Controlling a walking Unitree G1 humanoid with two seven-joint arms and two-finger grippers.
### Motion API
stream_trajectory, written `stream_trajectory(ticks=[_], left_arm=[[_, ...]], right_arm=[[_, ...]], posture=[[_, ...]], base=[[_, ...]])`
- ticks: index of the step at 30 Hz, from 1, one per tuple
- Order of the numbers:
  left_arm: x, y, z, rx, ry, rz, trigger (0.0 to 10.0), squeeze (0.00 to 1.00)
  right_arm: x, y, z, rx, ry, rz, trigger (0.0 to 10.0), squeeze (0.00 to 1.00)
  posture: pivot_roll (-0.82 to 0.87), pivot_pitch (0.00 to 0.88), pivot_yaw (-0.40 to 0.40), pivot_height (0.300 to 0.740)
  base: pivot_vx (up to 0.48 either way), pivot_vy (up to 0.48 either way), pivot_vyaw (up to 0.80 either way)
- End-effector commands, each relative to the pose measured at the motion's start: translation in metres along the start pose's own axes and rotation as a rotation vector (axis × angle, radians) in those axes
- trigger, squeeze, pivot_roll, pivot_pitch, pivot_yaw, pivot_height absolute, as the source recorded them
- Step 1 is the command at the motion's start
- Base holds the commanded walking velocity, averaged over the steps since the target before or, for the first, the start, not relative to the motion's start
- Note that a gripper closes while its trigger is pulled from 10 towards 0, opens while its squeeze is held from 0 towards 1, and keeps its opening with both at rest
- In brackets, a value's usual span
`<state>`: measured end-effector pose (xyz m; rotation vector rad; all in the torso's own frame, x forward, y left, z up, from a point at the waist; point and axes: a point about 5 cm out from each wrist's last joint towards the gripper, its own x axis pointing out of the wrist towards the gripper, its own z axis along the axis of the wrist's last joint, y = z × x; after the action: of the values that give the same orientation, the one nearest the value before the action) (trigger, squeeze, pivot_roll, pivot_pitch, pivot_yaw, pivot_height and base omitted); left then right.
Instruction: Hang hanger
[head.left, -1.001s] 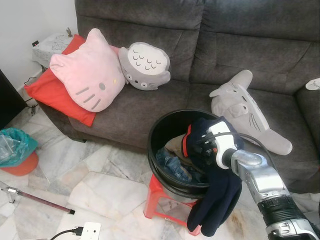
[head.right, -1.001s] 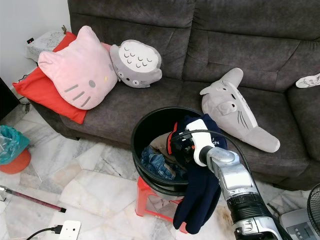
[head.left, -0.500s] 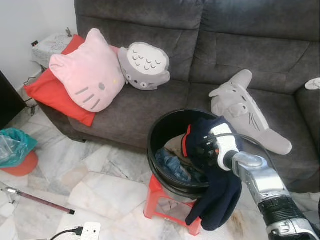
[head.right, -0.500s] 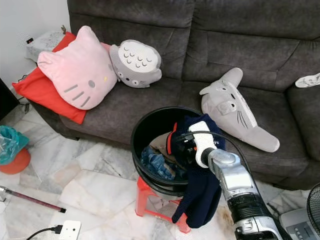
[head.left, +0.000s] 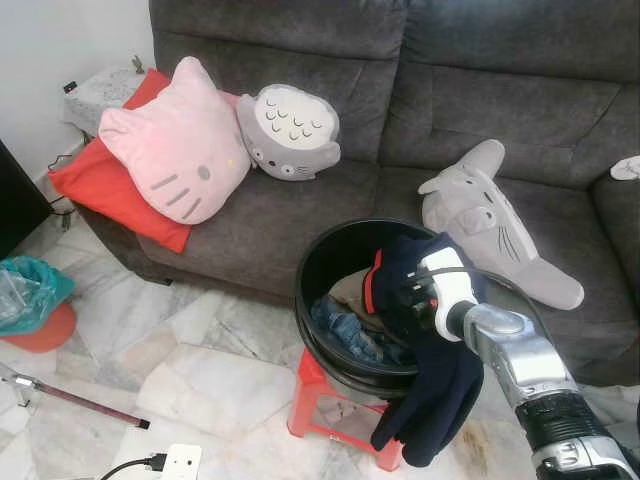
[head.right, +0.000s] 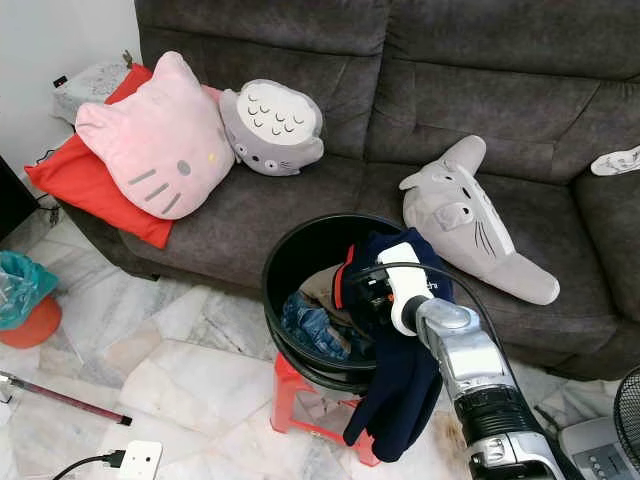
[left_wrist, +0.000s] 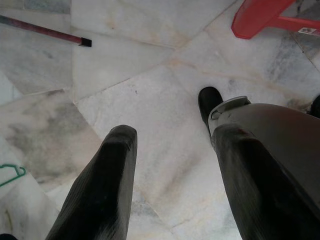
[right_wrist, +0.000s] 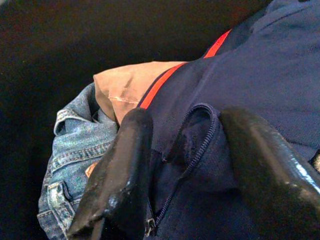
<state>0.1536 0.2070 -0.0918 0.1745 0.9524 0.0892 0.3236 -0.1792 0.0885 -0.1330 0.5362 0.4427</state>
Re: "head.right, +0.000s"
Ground navy shirt red collar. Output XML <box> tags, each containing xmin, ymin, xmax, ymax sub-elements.
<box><xmin>332</xmin><ymin>228</ymin><xmax>451</xmax><ymax>463</ymax></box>

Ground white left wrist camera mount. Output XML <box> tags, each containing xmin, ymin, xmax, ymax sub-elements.
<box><xmin>118</xmin><ymin>440</ymin><xmax>164</xmax><ymax>480</ymax></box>

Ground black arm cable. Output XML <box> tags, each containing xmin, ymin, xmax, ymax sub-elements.
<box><xmin>52</xmin><ymin>450</ymin><xmax>126</xmax><ymax>480</ymax></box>
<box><xmin>360</xmin><ymin>260</ymin><xmax>526</xmax><ymax>401</ymax></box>

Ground white sock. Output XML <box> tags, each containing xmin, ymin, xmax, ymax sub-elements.
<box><xmin>588</xmin><ymin>145</ymin><xmax>640</xmax><ymax>178</ymax></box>

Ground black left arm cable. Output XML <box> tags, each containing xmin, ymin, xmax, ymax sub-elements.
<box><xmin>52</xmin><ymin>450</ymin><xmax>126</xmax><ymax>480</ymax></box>

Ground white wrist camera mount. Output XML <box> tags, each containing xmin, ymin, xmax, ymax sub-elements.
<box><xmin>378</xmin><ymin>240</ymin><xmax>433</xmax><ymax>336</ymax></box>
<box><xmin>118</xmin><ymin>440</ymin><xmax>164</xmax><ymax>480</ymax></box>

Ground red pillow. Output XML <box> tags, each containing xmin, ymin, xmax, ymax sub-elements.
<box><xmin>23</xmin><ymin>62</ymin><xmax>176</xmax><ymax>251</ymax></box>

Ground beige garment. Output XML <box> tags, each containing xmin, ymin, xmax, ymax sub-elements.
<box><xmin>300</xmin><ymin>262</ymin><xmax>346</xmax><ymax>311</ymax></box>

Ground grey floor fan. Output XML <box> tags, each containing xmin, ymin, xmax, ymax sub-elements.
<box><xmin>555</xmin><ymin>365</ymin><xmax>640</xmax><ymax>480</ymax></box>

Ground black laundry basket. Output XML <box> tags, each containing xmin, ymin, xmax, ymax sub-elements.
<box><xmin>262</xmin><ymin>212</ymin><xmax>436</xmax><ymax>394</ymax></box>

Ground side table patterned cloth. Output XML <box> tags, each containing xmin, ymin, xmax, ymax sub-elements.
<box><xmin>52</xmin><ymin>58</ymin><xmax>136</xmax><ymax>126</ymax></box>

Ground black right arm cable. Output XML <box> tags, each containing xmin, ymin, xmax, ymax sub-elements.
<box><xmin>360</xmin><ymin>260</ymin><xmax>526</xmax><ymax>401</ymax></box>

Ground pink cat face pillow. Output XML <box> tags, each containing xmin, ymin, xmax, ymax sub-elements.
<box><xmin>75</xmin><ymin>50</ymin><xmax>236</xmax><ymax>221</ymax></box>

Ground long grey totoro plush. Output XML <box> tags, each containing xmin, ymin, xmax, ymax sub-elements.
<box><xmin>398</xmin><ymin>133</ymin><xmax>561</xmax><ymax>306</ymax></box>

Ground red plastic stool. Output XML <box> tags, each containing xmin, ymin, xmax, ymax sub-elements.
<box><xmin>268</xmin><ymin>350</ymin><xmax>381</xmax><ymax>468</ymax></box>

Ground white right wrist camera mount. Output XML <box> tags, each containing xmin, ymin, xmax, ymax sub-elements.
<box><xmin>378</xmin><ymin>240</ymin><xmax>433</xmax><ymax>336</ymax></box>

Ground round grey totoro plush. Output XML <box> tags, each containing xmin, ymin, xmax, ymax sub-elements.
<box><xmin>218</xmin><ymin>78</ymin><xmax>326</xmax><ymax>178</ymax></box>

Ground blue jeans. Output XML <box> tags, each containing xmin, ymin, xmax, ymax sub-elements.
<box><xmin>280</xmin><ymin>290</ymin><xmax>361</xmax><ymax>361</ymax></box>

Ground red bin teal bag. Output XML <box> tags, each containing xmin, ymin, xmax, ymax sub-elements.
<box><xmin>0</xmin><ymin>250</ymin><xmax>63</xmax><ymax>351</ymax></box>

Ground red stick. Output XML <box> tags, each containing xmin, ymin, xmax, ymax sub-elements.
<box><xmin>0</xmin><ymin>372</ymin><xmax>133</xmax><ymax>428</ymax></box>

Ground dark grey sofa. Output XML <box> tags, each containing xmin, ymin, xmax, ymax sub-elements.
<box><xmin>60</xmin><ymin>0</ymin><xmax>640</xmax><ymax>381</ymax></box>

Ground black tv cabinet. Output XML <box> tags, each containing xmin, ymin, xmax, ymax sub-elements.
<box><xmin>0</xmin><ymin>155</ymin><xmax>38</xmax><ymax>241</ymax></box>

